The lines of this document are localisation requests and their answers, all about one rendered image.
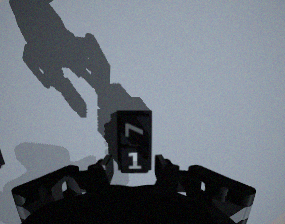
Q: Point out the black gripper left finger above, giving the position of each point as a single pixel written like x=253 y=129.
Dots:
x=30 y=196

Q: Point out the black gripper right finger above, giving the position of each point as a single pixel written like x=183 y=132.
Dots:
x=233 y=198

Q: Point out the black cube with white digit 1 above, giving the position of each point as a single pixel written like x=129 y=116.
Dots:
x=134 y=158

